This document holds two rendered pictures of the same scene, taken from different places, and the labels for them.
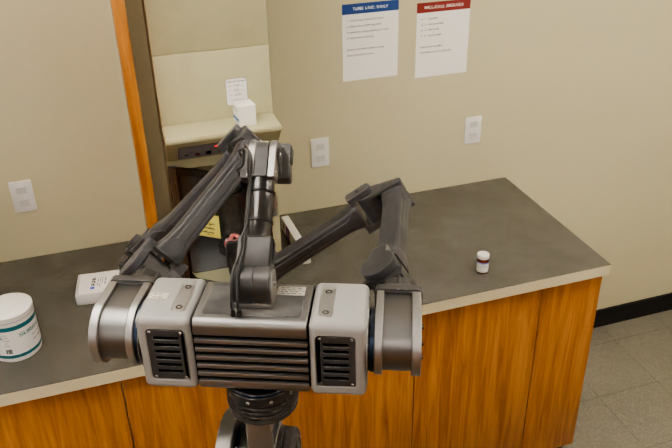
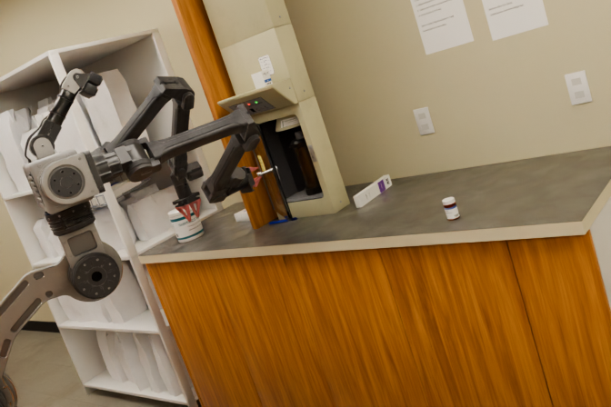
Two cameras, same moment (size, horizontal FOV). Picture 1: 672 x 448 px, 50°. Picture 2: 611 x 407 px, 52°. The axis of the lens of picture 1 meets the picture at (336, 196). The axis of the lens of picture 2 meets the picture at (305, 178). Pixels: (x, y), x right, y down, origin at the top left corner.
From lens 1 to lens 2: 2.13 m
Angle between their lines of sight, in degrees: 58
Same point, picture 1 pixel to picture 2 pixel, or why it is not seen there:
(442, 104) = (532, 64)
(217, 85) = (255, 63)
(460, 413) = (465, 377)
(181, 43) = (230, 37)
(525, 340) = (511, 306)
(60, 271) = not seen: hidden behind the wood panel
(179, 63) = (233, 51)
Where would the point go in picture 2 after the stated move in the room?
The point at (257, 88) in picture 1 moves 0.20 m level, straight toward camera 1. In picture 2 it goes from (276, 61) to (236, 74)
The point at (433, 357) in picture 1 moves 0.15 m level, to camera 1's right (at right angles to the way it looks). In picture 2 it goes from (411, 300) to (444, 307)
